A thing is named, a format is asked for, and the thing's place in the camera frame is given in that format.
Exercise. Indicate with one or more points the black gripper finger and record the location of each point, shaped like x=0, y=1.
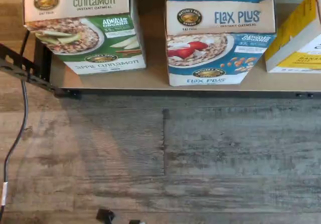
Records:
x=135, y=222
x=105, y=214

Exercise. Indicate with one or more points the blue flax plus oatmeal box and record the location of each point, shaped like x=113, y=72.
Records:
x=220, y=20

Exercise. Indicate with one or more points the wooden shelf board with boxes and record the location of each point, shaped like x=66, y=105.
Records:
x=155, y=58

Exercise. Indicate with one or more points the green apple cinnamon oatmeal box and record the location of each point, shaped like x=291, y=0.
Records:
x=95, y=45

